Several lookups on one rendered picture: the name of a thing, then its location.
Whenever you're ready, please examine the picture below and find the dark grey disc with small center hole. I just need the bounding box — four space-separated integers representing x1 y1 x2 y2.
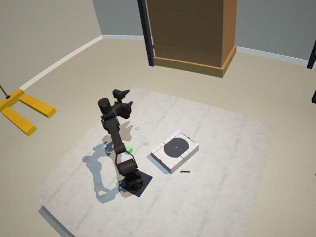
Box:
164 138 189 158

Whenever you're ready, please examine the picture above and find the green cube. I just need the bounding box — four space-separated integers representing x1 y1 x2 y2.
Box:
126 145 133 153

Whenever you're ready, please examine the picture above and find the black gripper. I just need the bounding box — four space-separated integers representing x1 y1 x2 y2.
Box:
111 89 133 119

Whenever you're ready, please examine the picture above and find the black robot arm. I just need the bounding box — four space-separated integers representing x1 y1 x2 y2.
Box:
98 98 145 192

